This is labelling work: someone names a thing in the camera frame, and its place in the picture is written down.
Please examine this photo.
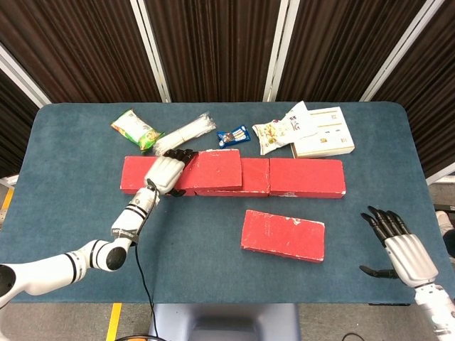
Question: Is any clear bag of white sticks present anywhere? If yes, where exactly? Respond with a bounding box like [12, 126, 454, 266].
[152, 112, 218, 157]

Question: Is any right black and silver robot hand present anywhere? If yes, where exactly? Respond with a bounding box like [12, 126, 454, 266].
[359, 205, 440, 288]

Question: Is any blue cookie snack pack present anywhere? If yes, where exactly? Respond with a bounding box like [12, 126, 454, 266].
[216, 124, 252, 150]

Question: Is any white shoe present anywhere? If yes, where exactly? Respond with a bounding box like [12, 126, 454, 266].
[436, 210, 454, 235]

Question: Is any green and white snack bag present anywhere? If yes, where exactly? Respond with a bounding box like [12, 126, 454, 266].
[110, 109, 166, 153]

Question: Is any red brick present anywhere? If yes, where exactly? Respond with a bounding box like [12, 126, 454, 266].
[194, 158, 271, 198]
[240, 209, 326, 264]
[269, 158, 347, 200]
[176, 148, 244, 191]
[119, 156, 196, 197]

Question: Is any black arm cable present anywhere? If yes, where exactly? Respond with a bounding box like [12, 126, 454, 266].
[120, 179, 161, 341]

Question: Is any white snack bag yellow print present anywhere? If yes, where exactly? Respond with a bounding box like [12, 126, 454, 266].
[252, 119, 303, 156]

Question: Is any brown screen panel white frame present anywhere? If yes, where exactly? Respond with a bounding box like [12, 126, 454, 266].
[262, 0, 438, 104]
[358, 0, 455, 185]
[0, 0, 171, 106]
[129, 0, 299, 104]
[0, 44, 53, 188]

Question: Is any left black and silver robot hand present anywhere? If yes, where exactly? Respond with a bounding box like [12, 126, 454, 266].
[144, 148, 199, 198]

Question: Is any white flat cardboard box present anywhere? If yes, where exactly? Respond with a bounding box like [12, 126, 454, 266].
[289, 106, 355, 159]

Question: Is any white pouch with red print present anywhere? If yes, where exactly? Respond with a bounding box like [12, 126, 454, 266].
[284, 100, 319, 143]

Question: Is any grey-blue robot torso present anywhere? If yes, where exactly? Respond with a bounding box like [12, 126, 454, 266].
[147, 303, 301, 341]

